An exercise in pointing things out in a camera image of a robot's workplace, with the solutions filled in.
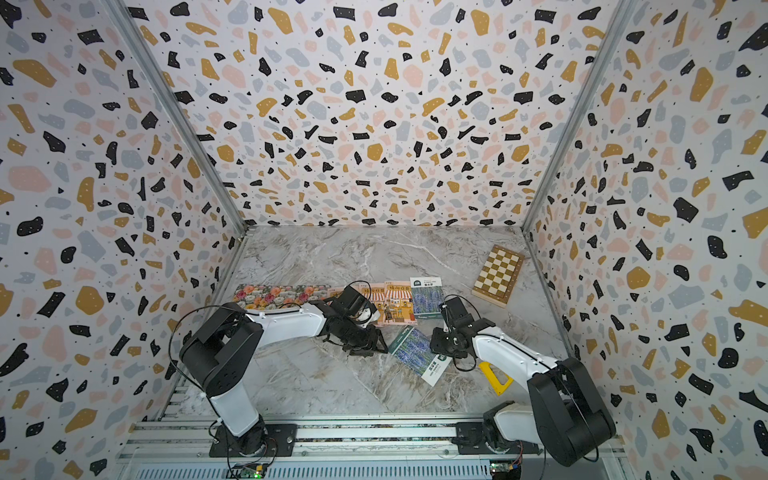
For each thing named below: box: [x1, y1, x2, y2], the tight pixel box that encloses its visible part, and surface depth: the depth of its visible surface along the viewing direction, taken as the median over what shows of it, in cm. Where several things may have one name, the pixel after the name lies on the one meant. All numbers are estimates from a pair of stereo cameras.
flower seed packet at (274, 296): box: [258, 284, 307, 310], surface depth 102 cm
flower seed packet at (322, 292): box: [300, 284, 343, 304], surface depth 105 cm
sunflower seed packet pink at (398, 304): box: [383, 281, 418, 326], surface depth 102 cm
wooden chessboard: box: [472, 244, 525, 309], surface depth 105 cm
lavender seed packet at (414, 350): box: [389, 325, 453, 387], surface depth 90 cm
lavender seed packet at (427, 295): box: [410, 276, 444, 320], surface depth 103 cm
